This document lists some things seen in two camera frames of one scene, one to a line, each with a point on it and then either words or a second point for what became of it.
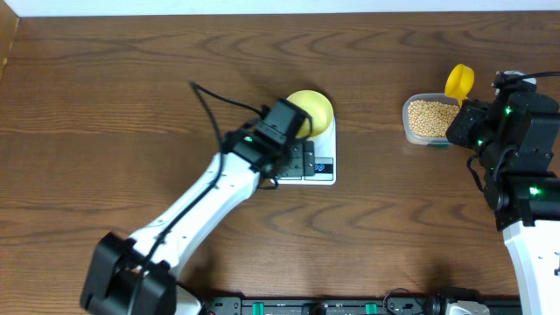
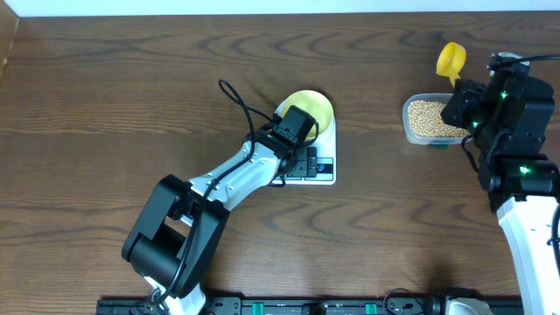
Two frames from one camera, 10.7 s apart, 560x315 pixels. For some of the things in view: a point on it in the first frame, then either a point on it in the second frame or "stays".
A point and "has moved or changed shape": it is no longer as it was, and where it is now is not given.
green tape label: x=437 y=145 stays
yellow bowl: x=319 y=108 stays
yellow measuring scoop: x=459 y=83 has moved or changed shape
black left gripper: x=295 y=167 stays
